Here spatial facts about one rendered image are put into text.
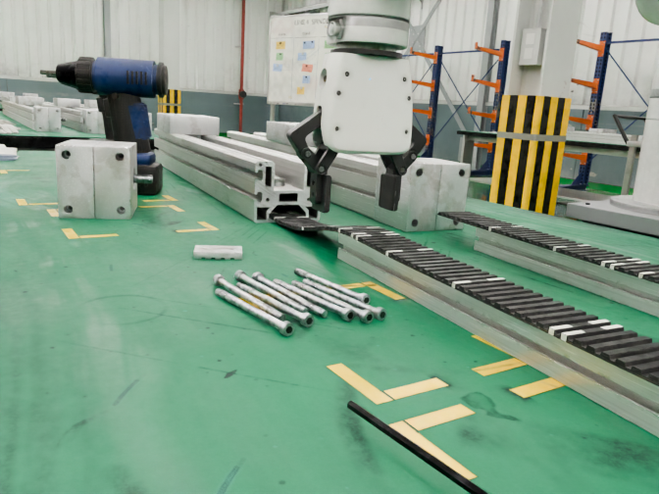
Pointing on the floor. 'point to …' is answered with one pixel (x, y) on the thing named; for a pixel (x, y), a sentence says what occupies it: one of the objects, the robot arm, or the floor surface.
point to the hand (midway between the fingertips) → (355, 199)
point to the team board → (295, 59)
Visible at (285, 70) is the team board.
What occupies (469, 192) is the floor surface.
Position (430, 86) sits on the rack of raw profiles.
